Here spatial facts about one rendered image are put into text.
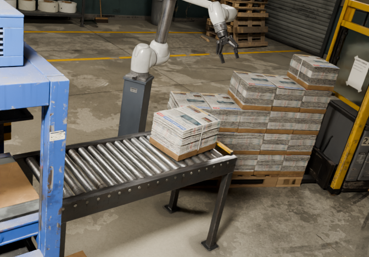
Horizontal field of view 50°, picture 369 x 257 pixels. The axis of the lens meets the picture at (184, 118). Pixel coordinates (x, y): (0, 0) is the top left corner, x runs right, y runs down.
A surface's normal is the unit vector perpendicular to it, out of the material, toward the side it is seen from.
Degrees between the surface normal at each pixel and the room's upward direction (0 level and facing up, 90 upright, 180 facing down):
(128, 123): 90
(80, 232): 0
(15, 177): 0
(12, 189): 0
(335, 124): 90
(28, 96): 90
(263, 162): 89
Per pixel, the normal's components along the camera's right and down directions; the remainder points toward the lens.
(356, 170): 0.27, 0.44
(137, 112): -0.26, 0.36
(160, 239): 0.17, -0.90
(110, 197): 0.61, 0.42
